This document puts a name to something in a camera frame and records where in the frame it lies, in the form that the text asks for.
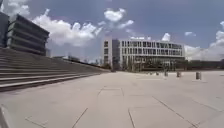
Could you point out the dark row of trees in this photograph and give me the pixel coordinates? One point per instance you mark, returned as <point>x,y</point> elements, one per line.
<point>203,64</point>

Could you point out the grey bollard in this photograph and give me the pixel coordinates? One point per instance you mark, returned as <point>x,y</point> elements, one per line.
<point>178,74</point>
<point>166,73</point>
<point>198,75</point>

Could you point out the dark layered building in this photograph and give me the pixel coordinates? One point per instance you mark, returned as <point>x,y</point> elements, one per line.
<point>26,36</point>

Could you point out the pale grey paved plaza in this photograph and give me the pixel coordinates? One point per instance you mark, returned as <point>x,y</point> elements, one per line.
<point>133,100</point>

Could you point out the white building with window grid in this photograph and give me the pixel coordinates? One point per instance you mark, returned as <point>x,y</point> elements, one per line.
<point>146,50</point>

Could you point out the wide grey stone steps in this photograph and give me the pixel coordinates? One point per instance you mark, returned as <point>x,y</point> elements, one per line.
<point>30,68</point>

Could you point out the dark glass building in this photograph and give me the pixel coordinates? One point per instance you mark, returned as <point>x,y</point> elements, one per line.
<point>3,29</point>

